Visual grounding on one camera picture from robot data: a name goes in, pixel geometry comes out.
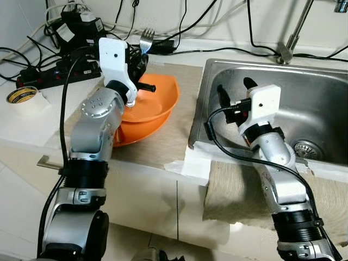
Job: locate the chrome faucet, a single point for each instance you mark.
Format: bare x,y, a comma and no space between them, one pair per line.
288,51

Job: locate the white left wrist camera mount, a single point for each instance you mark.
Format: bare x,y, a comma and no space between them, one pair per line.
114,62

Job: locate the orange plastic plate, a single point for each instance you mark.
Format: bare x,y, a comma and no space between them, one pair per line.
138,142

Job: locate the black power adapter brick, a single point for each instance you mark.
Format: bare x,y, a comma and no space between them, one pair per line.
163,46

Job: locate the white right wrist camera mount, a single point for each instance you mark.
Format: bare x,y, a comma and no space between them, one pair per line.
263,106

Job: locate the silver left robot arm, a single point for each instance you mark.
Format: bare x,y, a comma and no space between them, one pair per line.
92,130

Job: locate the orange plastic bowl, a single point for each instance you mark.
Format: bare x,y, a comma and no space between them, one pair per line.
157,103

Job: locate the beige ribbed counter mat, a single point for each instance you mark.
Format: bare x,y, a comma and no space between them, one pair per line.
179,136

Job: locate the chrome water valve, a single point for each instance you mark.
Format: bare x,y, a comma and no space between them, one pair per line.
341,5

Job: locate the white tape roll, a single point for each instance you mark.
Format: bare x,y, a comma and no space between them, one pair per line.
30,106

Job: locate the black power strip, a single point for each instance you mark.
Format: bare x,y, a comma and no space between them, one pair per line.
49,70

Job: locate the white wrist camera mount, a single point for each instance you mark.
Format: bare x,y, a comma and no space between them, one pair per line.
263,106
114,62

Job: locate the white paper sheet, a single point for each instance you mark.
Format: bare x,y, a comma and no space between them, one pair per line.
190,163

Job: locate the beige fluffy towel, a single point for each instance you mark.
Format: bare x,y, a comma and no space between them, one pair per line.
239,196

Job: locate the black charger device with labels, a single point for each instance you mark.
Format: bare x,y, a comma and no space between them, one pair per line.
79,27

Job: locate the silver metal fork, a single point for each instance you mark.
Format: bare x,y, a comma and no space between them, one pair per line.
147,38

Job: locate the stainless steel sink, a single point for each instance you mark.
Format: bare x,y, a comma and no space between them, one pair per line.
315,103

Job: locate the cream kitchen cabinet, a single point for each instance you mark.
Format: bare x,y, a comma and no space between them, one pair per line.
152,201

